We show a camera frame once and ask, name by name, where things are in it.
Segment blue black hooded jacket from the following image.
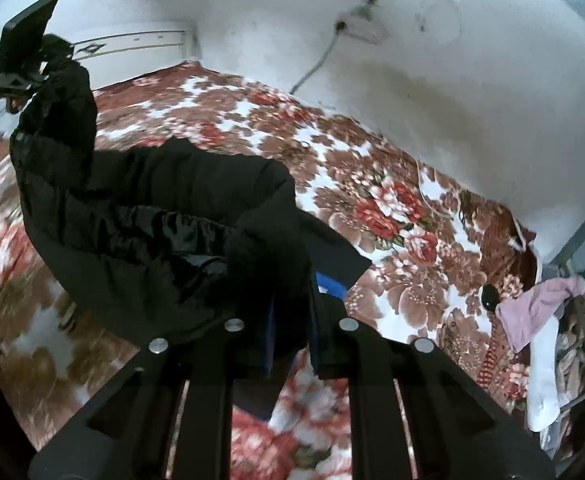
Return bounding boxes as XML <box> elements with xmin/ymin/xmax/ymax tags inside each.
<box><xmin>10</xmin><ymin>60</ymin><xmax>370</xmax><ymax>420</ymax></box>

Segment white headboard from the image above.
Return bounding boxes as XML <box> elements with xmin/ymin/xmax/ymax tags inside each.
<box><xmin>73</xmin><ymin>29</ymin><xmax>193</xmax><ymax>89</ymax></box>

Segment white sock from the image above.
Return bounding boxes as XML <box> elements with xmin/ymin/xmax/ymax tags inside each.
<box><xmin>526</xmin><ymin>316</ymin><xmax>561</xmax><ymax>432</ymax></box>

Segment pink cloth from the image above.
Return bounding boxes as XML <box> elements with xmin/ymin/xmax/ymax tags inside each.
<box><xmin>495</xmin><ymin>274</ymin><xmax>585</xmax><ymax>353</ymax></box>

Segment floral bed blanket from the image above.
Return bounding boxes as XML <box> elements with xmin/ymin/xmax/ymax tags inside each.
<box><xmin>0</xmin><ymin>63</ymin><xmax>540</xmax><ymax>479</ymax></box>

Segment white power strip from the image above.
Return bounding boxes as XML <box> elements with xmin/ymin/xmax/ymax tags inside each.
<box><xmin>338</xmin><ymin>13</ymin><xmax>389</xmax><ymax>46</ymax></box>

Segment white charging cable on bed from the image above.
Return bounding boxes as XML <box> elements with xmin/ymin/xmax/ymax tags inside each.
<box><xmin>414</xmin><ymin>159</ymin><xmax>462</xmax><ymax>221</ymax></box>

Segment black power cable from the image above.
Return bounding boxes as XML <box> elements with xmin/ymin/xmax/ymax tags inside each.
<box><xmin>289</xmin><ymin>19</ymin><xmax>349</xmax><ymax>96</ymax></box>

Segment white looped cable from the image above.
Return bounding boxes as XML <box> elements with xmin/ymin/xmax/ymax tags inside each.
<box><xmin>414</xmin><ymin>0</ymin><xmax>464</xmax><ymax>47</ymax></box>

